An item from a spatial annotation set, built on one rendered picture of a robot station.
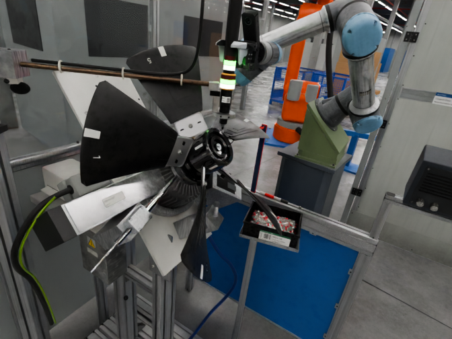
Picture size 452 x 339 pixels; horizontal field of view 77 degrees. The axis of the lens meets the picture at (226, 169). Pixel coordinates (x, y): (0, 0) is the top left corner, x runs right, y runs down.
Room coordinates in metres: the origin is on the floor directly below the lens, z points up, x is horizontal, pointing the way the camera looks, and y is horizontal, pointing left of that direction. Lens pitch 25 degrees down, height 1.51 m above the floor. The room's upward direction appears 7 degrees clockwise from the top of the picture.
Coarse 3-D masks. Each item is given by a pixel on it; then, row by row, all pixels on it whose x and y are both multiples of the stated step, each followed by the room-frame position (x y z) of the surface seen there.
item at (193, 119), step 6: (192, 114) 0.83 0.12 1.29; (198, 114) 0.84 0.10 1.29; (180, 120) 0.82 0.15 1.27; (186, 120) 0.83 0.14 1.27; (192, 120) 0.83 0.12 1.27; (198, 120) 0.83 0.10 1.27; (174, 126) 0.82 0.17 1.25; (180, 126) 0.82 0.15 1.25; (186, 126) 0.82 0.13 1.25; (198, 126) 0.82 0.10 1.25; (204, 126) 0.82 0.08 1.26; (180, 132) 0.81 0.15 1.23; (186, 132) 0.81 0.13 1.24; (192, 132) 0.81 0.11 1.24; (198, 132) 0.81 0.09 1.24
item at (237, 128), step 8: (216, 120) 1.02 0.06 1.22; (232, 120) 1.05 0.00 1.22; (240, 120) 1.07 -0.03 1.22; (224, 128) 0.96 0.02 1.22; (232, 128) 0.97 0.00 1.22; (240, 128) 0.98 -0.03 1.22; (248, 128) 1.01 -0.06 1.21; (256, 128) 1.06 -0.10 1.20; (232, 136) 0.90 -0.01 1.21; (240, 136) 0.93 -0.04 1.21; (248, 136) 0.95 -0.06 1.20; (256, 136) 0.98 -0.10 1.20; (264, 136) 1.03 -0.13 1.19
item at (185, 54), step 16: (176, 48) 0.94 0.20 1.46; (192, 48) 0.97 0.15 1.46; (128, 64) 0.86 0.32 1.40; (144, 64) 0.87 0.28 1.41; (160, 64) 0.89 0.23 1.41; (176, 64) 0.90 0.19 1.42; (144, 80) 0.85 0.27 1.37; (160, 96) 0.84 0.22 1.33; (176, 96) 0.85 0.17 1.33; (192, 96) 0.86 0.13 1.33; (176, 112) 0.83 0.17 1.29; (192, 112) 0.83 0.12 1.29
